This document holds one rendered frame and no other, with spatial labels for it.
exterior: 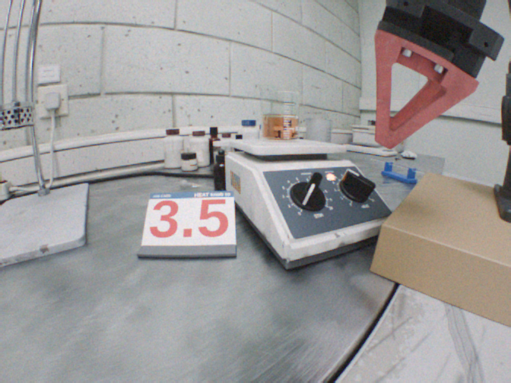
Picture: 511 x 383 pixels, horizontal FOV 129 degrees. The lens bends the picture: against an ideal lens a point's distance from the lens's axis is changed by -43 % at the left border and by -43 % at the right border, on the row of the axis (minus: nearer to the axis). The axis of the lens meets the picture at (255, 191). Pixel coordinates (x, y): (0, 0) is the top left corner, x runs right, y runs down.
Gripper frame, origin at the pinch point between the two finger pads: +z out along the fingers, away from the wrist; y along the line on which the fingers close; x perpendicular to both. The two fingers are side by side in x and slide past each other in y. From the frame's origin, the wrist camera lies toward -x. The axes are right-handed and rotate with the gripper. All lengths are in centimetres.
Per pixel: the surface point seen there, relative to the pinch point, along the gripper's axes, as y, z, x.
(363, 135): -112, 42, 3
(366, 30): -180, -21, -24
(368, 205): 0.6, 7.2, 2.0
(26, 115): 16.9, 5.3, -40.2
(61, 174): 14, 29, -59
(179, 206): 9.1, 11.5, -13.9
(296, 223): 7.2, 7.1, -3.2
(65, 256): 20.9, 12.8, -19.3
